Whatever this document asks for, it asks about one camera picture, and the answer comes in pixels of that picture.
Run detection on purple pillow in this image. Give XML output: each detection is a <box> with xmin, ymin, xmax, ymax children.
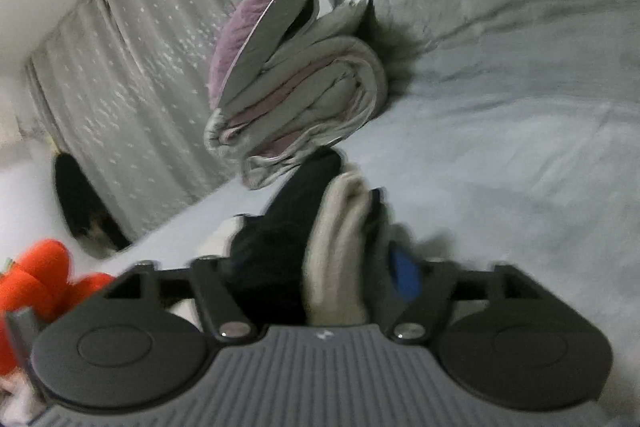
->
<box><xmin>207</xmin><ymin>0</ymin><xmax>321</xmax><ymax>108</ymax></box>

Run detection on dark black object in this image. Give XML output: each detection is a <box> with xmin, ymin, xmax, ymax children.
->
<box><xmin>52</xmin><ymin>152</ymin><xmax>132</xmax><ymax>259</ymax></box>

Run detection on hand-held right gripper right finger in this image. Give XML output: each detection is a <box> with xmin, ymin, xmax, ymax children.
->
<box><xmin>387</xmin><ymin>241</ymin><xmax>543</xmax><ymax>340</ymax></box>

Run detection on small orange pumpkin cushion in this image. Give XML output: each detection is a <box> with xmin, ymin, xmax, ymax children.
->
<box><xmin>0</xmin><ymin>273</ymin><xmax>117</xmax><ymax>375</ymax></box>

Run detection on folded grey pink quilt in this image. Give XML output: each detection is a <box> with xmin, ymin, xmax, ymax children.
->
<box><xmin>204</xmin><ymin>0</ymin><xmax>390</xmax><ymax>192</ymax></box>

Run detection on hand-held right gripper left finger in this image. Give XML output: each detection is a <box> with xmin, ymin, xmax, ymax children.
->
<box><xmin>105</xmin><ymin>258</ymin><xmax>252</xmax><ymax>340</ymax></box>

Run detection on cream shirt with black sleeves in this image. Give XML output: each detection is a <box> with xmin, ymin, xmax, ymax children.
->
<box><xmin>165</xmin><ymin>148</ymin><xmax>401</xmax><ymax>329</ymax></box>

